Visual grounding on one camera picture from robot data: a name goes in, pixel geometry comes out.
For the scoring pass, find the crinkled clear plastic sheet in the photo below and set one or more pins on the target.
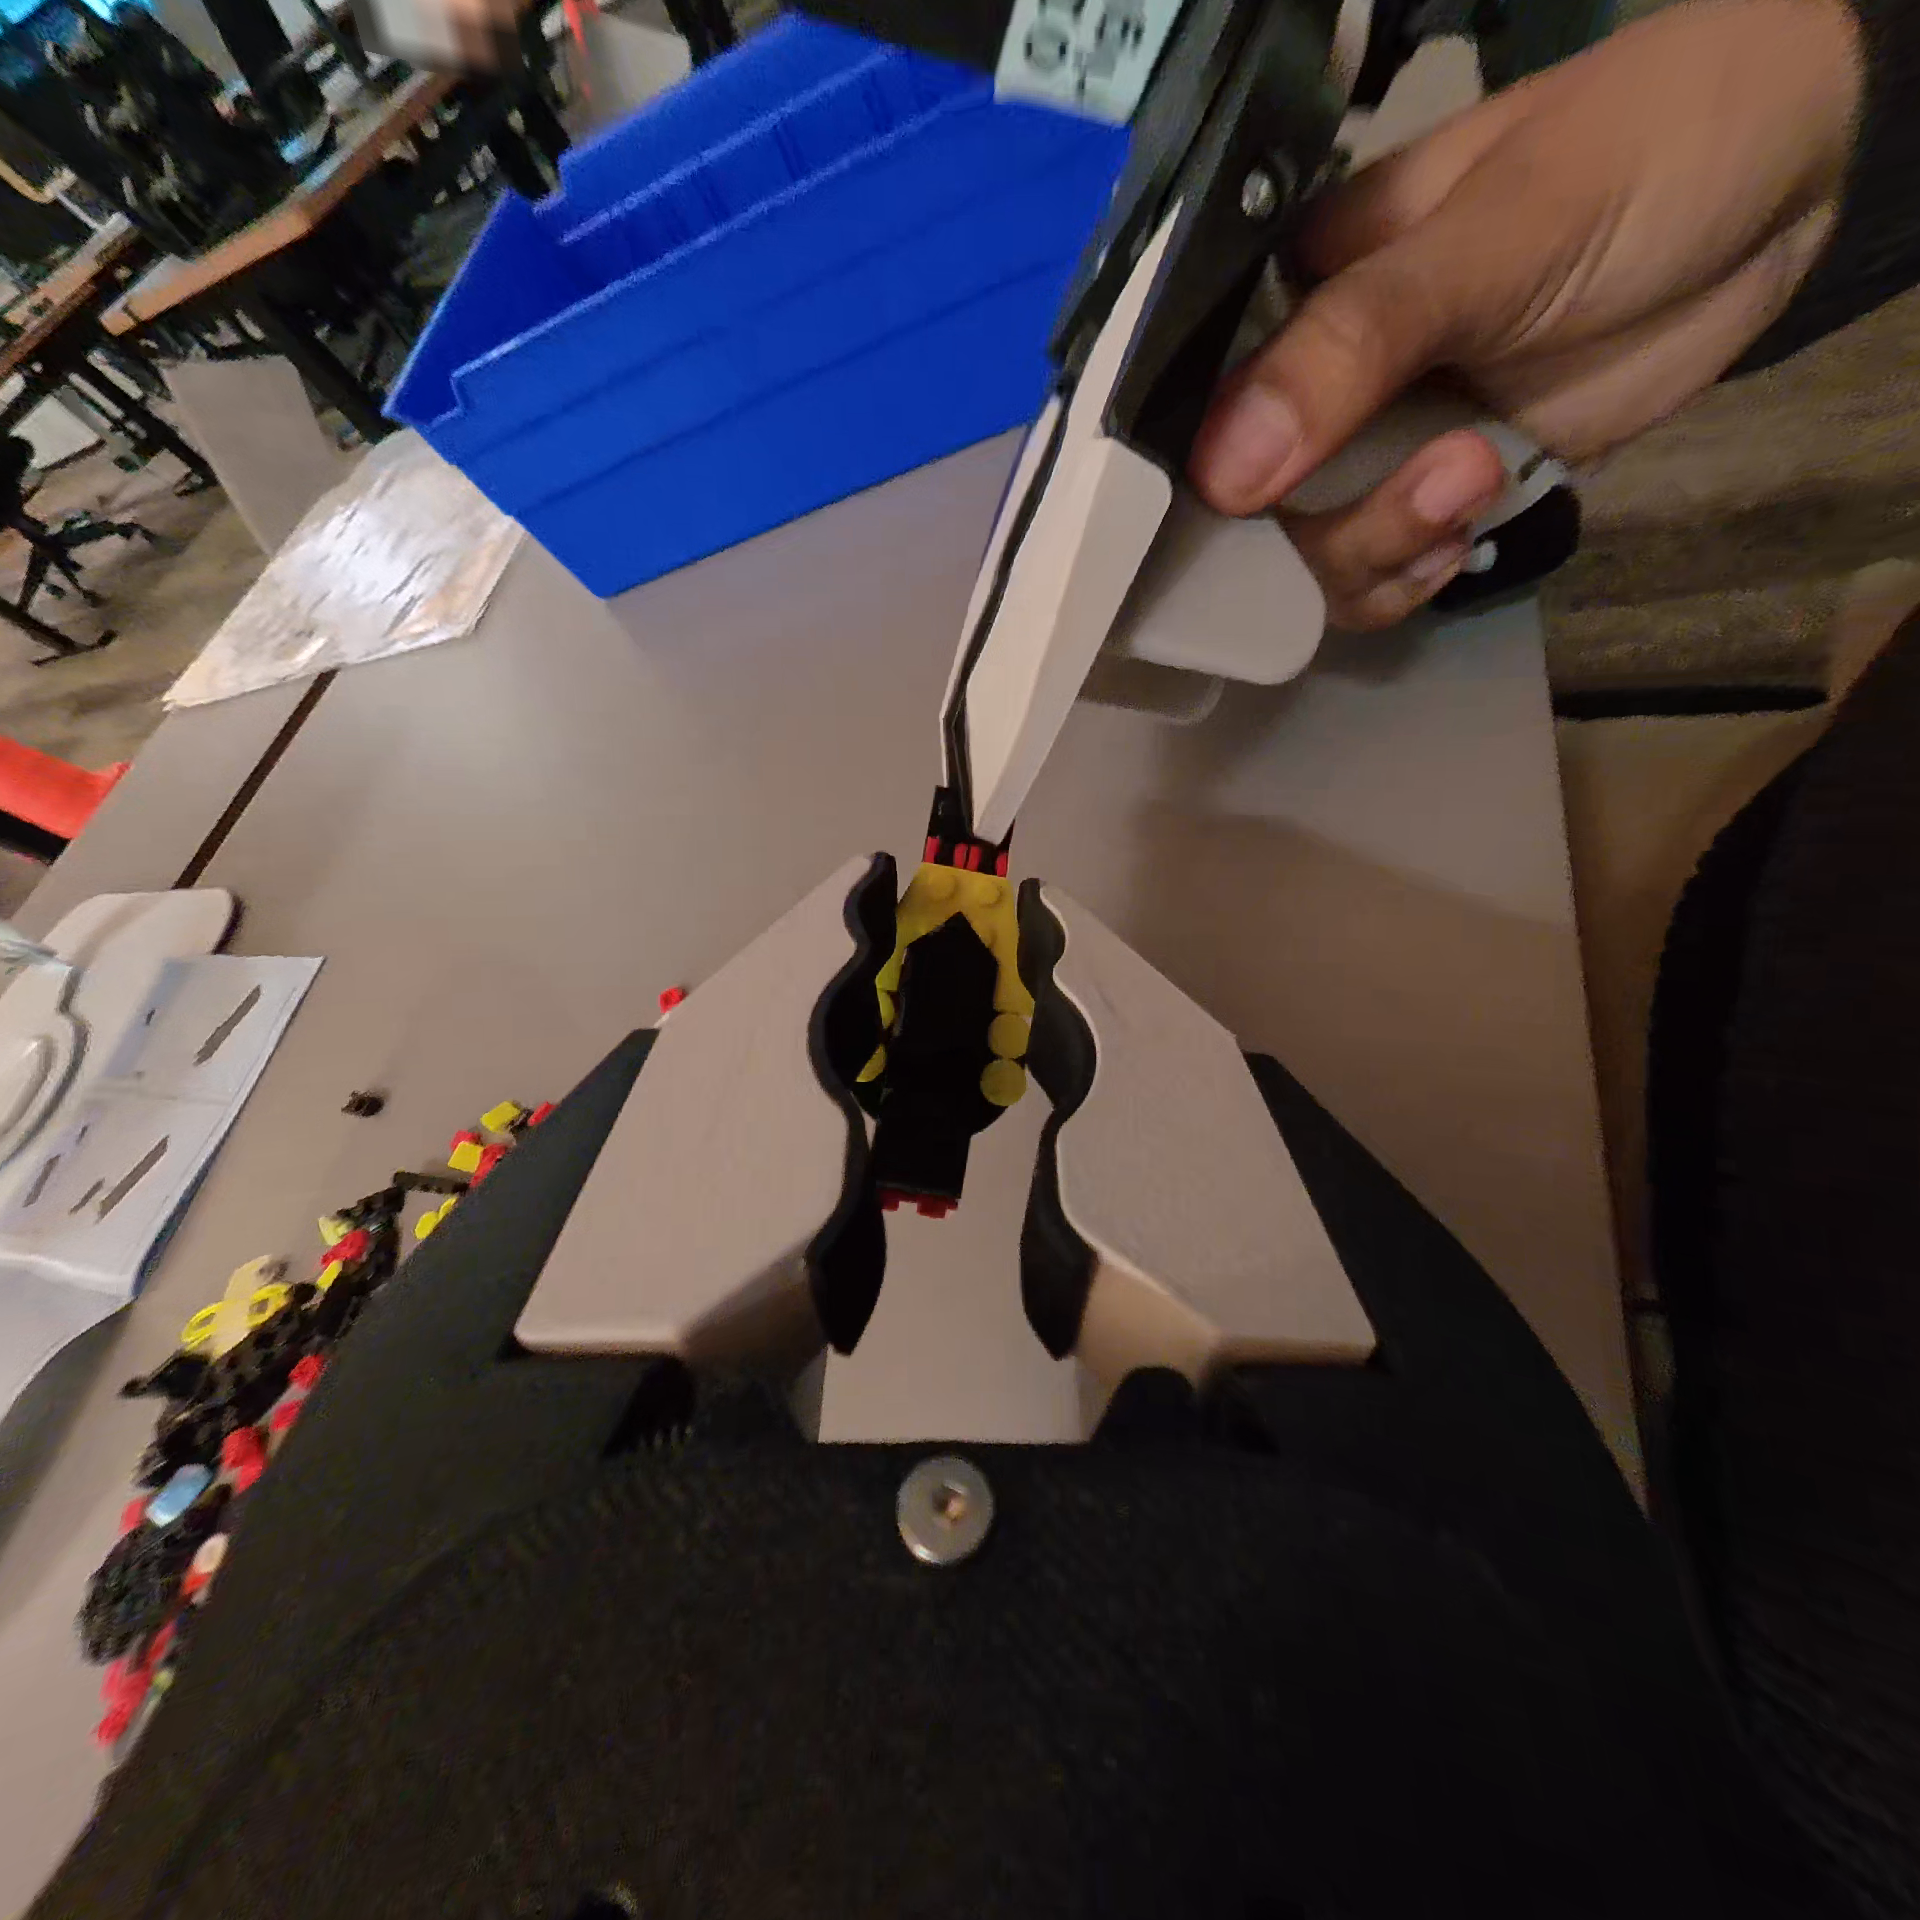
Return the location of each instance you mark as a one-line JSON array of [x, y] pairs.
[[359, 587]]

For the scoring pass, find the wooden desk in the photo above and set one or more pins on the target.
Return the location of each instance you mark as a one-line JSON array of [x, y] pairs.
[[271, 225]]

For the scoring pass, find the person's right forearm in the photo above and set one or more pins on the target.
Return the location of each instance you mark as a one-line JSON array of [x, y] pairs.
[[1890, 182]]

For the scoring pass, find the white stand base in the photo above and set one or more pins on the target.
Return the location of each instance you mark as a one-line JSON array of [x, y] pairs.
[[150, 916]]

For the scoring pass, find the person's black sweater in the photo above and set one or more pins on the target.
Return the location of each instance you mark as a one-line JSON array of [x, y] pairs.
[[1799, 1202]]

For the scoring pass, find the orange chair seat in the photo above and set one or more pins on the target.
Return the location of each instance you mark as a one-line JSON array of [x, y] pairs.
[[43, 796]]

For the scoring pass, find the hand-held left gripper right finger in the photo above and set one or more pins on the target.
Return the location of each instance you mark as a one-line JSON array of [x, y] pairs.
[[1200, 1202]]

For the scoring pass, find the blue plastic bin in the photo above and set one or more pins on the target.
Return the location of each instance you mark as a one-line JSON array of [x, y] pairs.
[[721, 375]]

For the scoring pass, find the person's right hand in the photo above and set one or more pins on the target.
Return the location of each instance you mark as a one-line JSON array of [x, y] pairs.
[[1575, 255]]

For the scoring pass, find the black yellow red lego model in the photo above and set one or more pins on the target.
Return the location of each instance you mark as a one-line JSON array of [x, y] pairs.
[[938, 1051]]

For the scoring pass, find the instruction booklet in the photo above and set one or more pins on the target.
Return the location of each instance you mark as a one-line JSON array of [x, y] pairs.
[[135, 1110]]

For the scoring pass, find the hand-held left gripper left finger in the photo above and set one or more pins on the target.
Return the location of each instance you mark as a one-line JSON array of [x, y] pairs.
[[704, 1202]]

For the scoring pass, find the grey panel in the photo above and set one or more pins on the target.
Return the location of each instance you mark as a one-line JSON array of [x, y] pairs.
[[254, 451]]

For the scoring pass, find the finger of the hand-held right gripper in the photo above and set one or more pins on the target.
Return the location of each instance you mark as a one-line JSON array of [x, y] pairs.
[[1065, 630], [1124, 316]]

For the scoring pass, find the pile of lego pieces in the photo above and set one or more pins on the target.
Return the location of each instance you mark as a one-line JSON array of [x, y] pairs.
[[241, 1350]]

